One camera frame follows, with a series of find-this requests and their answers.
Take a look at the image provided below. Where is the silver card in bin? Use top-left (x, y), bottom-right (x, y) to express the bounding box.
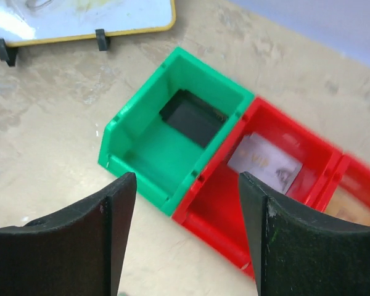
top-left (228, 133), bottom-right (302, 194)

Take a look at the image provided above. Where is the black whiteboard stand clip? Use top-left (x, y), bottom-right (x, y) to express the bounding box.
top-left (0, 38), bottom-right (19, 67)

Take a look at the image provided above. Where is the yellow framed whiteboard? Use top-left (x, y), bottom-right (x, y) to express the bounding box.
top-left (0, 0), bottom-right (176, 47)

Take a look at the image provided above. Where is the red double plastic bin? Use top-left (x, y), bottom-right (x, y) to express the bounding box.
top-left (173, 97), bottom-right (370, 276)

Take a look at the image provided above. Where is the green plastic bin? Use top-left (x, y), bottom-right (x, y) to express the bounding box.
top-left (98, 47), bottom-right (254, 215)

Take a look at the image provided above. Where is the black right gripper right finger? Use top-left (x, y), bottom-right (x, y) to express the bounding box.
top-left (239, 172), bottom-right (370, 295)

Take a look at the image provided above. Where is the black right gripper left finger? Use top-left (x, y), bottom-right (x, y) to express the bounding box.
top-left (0, 173), bottom-right (137, 295)

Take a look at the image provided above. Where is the black card in green bin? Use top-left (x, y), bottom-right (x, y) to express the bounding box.
top-left (159, 89), bottom-right (228, 148)

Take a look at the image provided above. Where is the orange card in bin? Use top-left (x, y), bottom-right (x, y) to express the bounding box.
top-left (325, 196), bottom-right (370, 226)

